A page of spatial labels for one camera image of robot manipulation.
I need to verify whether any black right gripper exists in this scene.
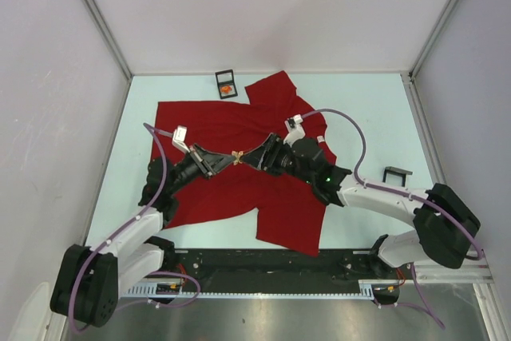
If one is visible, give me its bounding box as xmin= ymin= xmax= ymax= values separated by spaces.
xmin=240 ymin=133 xmax=314 ymax=185

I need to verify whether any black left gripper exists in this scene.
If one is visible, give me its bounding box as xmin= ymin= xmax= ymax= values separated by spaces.
xmin=167 ymin=143 xmax=235 ymax=196

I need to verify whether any red t-shirt garment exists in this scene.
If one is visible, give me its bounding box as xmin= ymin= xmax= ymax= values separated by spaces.
xmin=155 ymin=71 xmax=326 ymax=256

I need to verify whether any gold maple leaf brooch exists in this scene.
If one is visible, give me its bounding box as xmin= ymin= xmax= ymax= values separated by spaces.
xmin=220 ymin=85 xmax=232 ymax=94

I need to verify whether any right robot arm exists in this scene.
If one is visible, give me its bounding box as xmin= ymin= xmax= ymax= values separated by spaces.
xmin=240 ymin=133 xmax=481 ymax=278

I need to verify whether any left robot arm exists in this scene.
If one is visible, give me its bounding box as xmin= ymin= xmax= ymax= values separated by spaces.
xmin=50 ymin=145 xmax=236 ymax=327

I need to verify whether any small black open box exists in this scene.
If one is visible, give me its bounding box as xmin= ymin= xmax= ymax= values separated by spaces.
xmin=215 ymin=69 xmax=238 ymax=100

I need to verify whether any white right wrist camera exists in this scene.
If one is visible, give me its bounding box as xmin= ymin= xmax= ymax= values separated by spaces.
xmin=283 ymin=114 xmax=305 ymax=146

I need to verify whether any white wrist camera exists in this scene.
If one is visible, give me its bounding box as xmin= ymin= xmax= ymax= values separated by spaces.
xmin=172 ymin=125 xmax=190 ymax=154
xmin=283 ymin=114 xmax=305 ymax=146

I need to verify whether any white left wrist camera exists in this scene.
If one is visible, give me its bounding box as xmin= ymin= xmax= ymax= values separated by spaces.
xmin=172 ymin=125 xmax=190 ymax=154

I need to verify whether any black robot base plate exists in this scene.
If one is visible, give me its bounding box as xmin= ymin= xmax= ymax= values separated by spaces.
xmin=131 ymin=248 xmax=417 ymax=307

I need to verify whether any grey slotted cable duct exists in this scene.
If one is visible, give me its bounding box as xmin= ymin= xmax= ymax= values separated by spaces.
xmin=121 ymin=280 xmax=401 ymax=301

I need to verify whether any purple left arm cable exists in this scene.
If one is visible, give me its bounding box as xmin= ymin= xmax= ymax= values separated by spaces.
xmin=67 ymin=122 xmax=201 ymax=335

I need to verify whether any aluminium frame rail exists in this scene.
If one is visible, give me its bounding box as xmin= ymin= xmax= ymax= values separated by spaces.
xmin=410 ymin=248 xmax=490 ymax=283

